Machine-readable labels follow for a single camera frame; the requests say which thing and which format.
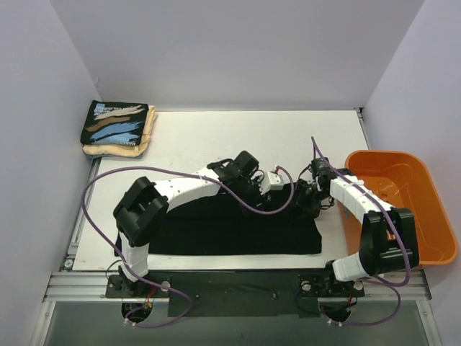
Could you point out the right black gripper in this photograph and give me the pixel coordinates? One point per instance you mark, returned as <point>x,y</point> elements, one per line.
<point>306,197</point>

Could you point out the orange plastic basket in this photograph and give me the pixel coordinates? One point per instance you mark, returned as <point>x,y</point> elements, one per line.
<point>403,180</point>

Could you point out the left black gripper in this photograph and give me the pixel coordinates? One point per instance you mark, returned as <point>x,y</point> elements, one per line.
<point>254,194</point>

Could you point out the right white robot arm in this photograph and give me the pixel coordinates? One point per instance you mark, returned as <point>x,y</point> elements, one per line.
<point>388,247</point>

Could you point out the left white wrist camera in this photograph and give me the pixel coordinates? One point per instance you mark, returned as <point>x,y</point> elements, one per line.
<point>272,182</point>

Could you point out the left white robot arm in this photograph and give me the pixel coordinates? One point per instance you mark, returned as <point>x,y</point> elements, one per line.
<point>144,206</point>

